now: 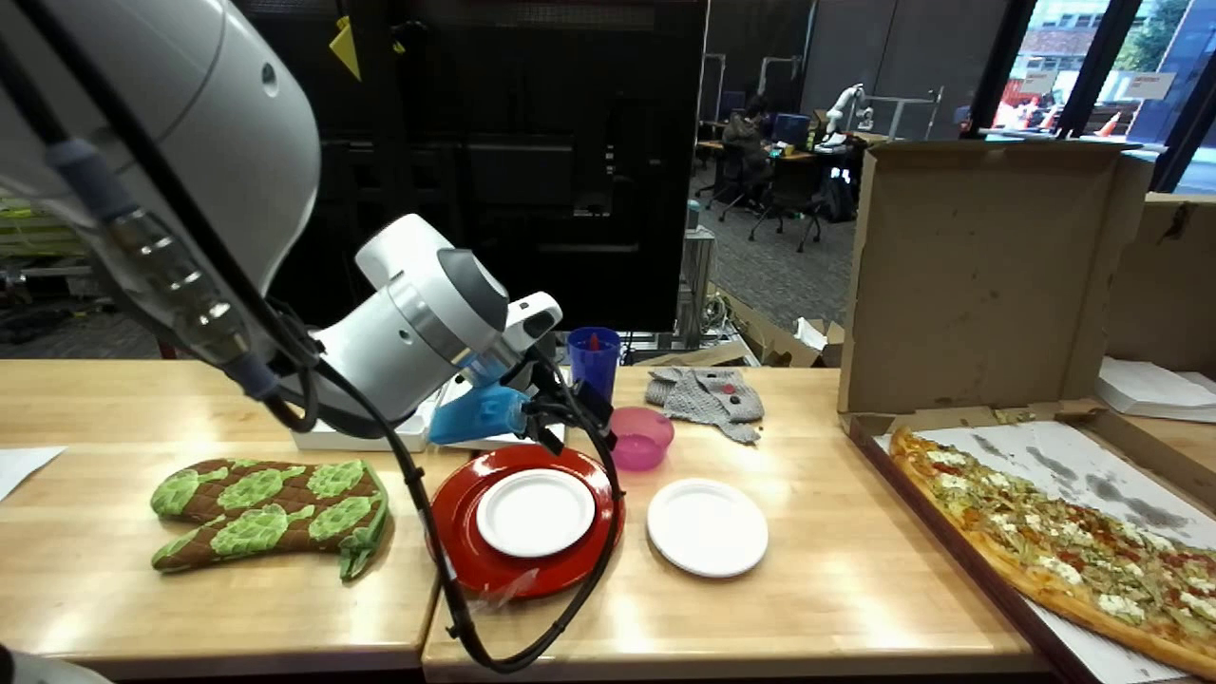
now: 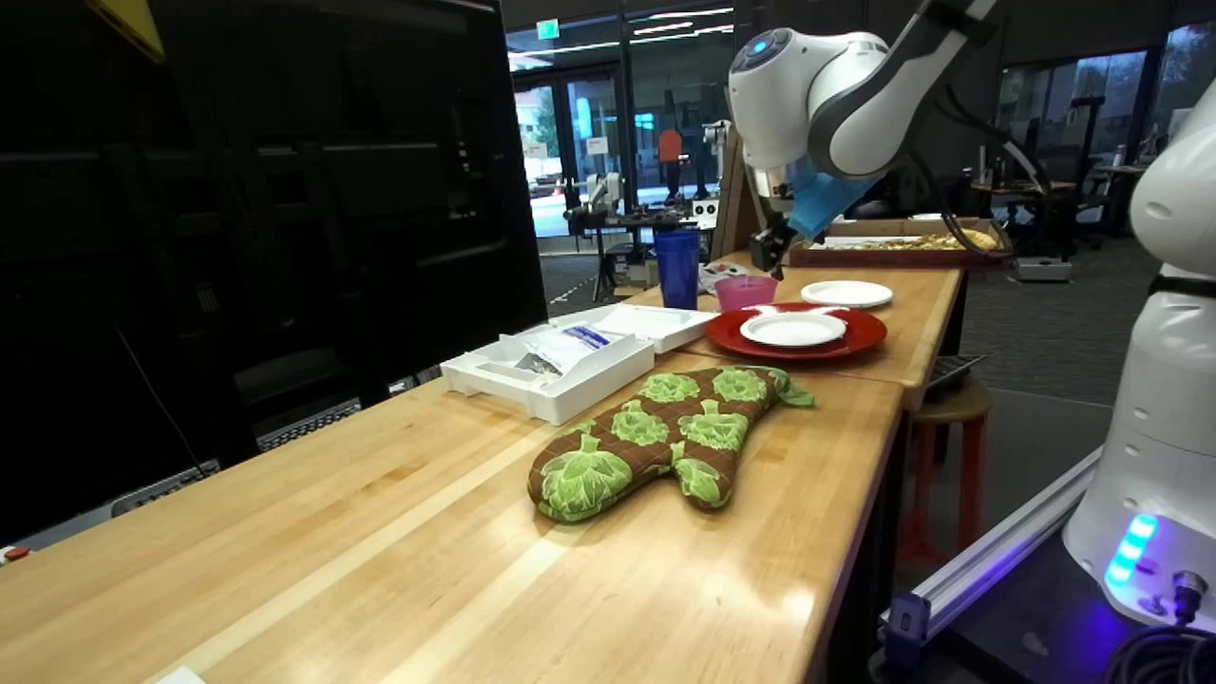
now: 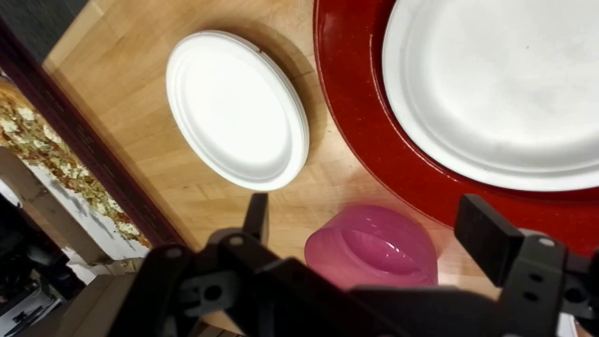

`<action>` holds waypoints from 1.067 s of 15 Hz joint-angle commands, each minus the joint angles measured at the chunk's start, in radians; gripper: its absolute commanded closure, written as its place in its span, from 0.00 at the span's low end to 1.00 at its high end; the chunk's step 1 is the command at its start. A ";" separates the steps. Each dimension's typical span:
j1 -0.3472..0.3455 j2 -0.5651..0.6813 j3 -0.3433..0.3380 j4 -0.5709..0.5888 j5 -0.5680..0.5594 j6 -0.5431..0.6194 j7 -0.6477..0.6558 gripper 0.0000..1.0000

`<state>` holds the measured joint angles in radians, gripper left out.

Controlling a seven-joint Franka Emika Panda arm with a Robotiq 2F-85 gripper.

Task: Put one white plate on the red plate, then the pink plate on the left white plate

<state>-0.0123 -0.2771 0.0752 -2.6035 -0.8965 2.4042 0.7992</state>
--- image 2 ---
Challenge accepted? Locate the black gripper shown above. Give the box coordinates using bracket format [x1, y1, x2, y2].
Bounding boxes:
[750, 205, 802, 276]

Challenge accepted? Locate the pink translucent bowl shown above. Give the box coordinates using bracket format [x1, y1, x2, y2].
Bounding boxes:
[715, 270, 783, 314]

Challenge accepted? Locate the white paper plate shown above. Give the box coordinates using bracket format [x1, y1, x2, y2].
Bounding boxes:
[798, 276, 900, 314]
[739, 309, 853, 352]

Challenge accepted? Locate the red plate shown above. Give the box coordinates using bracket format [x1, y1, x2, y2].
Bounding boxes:
[702, 299, 893, 368]

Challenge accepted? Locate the blue plastic cup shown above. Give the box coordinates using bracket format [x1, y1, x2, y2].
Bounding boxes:
[655, 224, 708, 311]

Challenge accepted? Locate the white flat box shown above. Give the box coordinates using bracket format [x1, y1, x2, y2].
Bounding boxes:
[554, 299, 722, 361]

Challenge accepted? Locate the open cardboard pizza box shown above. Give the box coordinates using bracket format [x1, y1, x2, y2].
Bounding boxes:
[711, 125, 1019, 275]

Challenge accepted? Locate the rectangular pizza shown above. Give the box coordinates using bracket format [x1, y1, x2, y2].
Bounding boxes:
[821, 219, 1006, 256]

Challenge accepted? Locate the brown green oven mitt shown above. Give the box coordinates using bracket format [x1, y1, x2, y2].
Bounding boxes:
[523, 361, 821, 527]

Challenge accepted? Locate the white tray with packet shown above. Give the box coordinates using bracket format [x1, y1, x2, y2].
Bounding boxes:
[437, 314, 663, 425]

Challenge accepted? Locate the red wooden stool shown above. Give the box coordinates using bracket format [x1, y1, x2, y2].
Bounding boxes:
[900, 375, 991, 562]

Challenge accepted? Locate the large black panel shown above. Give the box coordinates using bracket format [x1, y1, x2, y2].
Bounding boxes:
[0, 0, 553, 552]

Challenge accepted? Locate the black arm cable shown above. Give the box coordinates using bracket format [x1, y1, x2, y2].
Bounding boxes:
[906, 73, 1058, 260]

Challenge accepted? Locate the aluminium rail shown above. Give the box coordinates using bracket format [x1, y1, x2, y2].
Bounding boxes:
[882, 448, 1109, 666]

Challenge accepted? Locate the black base cable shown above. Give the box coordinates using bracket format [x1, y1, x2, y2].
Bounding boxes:
[1106, 567, 1216, 684]

